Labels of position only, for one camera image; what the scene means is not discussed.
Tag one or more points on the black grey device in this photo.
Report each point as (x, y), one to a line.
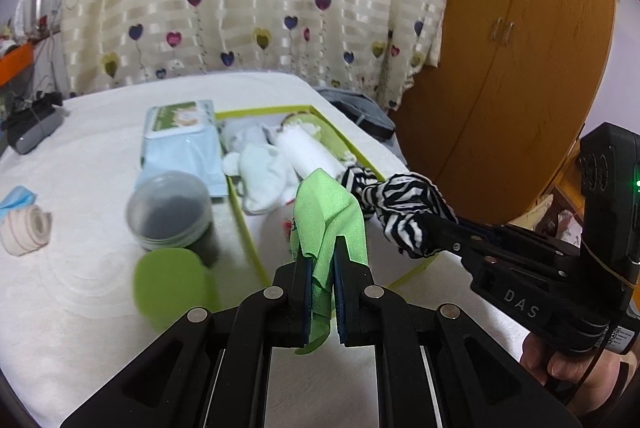
(35, 131)

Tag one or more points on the green cloth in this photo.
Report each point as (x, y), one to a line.
(320, 218)

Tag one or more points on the white socks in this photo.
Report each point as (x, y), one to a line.
(265, 178)

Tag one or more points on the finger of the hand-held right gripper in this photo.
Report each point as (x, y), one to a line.
(475, 228)
(447, 243)

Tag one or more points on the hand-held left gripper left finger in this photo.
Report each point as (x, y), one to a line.
(305, 298)

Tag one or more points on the blue face mask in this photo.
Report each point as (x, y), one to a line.
(15, 200)

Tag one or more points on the wet wipes packet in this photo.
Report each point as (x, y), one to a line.
(182, 148)

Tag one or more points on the green rimmed white box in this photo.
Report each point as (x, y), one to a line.
(265, 235)

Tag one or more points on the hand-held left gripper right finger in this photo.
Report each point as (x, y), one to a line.
(341, 303)

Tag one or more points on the wooden wardrobe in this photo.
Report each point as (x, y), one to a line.
(525, 58)

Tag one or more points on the zebra striped cloth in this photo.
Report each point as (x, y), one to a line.
(400, 203)

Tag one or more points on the grey plush sock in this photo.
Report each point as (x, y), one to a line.
(247, 136)

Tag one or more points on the orange tray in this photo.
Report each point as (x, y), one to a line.
(12, 63)

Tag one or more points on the green white plush toy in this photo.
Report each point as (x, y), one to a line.
(302, 126)

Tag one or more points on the clear jar with grey lid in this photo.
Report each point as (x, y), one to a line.
(167, 213)

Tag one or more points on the grey cloth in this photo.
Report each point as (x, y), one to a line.
(360, 113)

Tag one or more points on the beige bandage roll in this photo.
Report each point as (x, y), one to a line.
(25, 230)

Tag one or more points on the green round lid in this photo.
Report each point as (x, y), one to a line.
(170, 288)

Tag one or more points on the white fluffy roll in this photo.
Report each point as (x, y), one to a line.
(305, 153)

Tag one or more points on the person's right hand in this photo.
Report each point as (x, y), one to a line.
(565, 365)

